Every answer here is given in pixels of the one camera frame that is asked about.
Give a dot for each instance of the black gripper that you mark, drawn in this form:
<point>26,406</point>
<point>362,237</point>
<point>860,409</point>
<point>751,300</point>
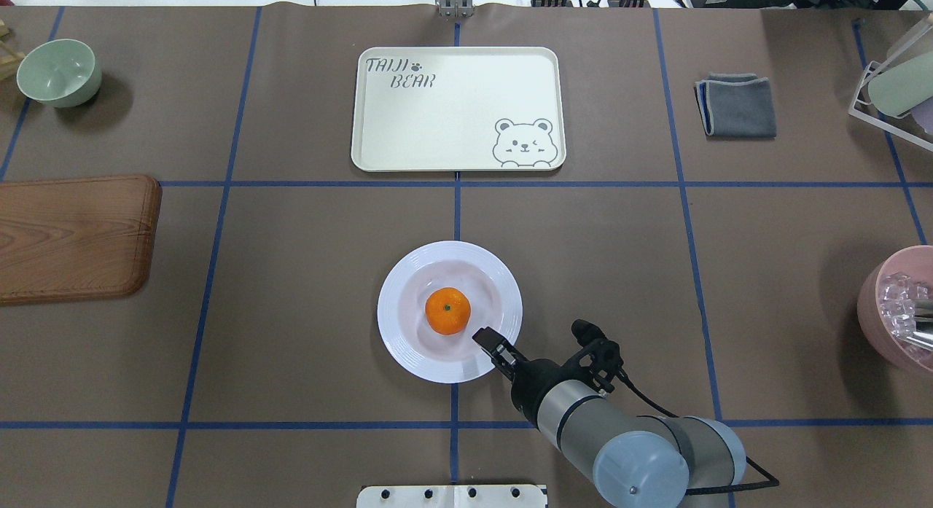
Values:
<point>530,384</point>

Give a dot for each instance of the white round plate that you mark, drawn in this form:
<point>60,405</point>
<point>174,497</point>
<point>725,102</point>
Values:
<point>487,283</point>

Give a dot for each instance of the orange fruit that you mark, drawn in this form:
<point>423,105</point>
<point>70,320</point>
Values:
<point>448,311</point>

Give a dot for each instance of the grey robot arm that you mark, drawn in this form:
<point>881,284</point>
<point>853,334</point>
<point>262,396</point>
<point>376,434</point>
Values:
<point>632,460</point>

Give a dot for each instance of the cream bear print tray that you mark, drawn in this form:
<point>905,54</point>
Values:
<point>458,109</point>

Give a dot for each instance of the folded grey cloth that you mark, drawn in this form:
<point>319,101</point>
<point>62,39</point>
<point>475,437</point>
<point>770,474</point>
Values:
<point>736,106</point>

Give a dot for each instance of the clear ice cubes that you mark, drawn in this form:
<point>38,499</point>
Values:
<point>897,287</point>

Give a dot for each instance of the wooden cutting board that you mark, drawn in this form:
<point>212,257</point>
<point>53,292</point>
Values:
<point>77,239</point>

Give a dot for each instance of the metal scoop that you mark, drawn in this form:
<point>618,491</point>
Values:
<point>914,323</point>

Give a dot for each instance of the pink bowl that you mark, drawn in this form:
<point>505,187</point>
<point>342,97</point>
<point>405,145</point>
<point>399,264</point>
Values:
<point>915,261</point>

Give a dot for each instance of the green cup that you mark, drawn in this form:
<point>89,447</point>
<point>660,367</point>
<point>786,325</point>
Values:
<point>896,91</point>

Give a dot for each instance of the green bowl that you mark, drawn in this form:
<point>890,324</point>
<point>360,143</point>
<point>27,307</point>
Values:
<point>60,73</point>

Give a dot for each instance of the wooden rack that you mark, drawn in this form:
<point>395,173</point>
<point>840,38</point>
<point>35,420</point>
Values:
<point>10,58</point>

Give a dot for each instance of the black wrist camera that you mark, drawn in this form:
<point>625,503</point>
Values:
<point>599,362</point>

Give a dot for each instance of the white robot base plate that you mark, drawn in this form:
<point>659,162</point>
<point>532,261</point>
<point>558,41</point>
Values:
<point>486,495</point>

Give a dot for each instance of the white wire cup rack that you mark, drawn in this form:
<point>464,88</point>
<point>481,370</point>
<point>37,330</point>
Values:
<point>914,126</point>

